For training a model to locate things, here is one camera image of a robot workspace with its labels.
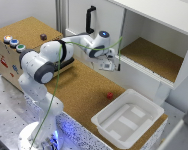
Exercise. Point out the white sliding door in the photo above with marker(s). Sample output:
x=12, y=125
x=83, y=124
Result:
x=109, y=16

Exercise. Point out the pink block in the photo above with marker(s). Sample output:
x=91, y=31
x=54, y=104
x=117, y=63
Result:
x=109, y=95

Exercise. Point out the blue button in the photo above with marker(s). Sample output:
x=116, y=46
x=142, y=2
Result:
x=14, y=42

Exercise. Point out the white plastic box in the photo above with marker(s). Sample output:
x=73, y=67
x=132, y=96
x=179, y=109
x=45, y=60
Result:
x=129, y=118

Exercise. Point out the purple block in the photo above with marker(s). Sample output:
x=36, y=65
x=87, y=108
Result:
x=43, y=36

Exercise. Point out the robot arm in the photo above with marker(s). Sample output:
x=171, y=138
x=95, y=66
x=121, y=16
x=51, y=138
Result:
x=35, y=63

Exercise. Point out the green button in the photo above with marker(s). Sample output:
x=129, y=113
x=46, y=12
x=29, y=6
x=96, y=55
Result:
x=20, y=47

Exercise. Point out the white cabinet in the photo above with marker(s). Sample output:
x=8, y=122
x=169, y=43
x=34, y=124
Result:
x=167, y=13

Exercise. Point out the red button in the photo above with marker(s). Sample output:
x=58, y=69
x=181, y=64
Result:
x=7, y=39

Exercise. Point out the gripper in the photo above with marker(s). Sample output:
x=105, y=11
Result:
x=106, y=64

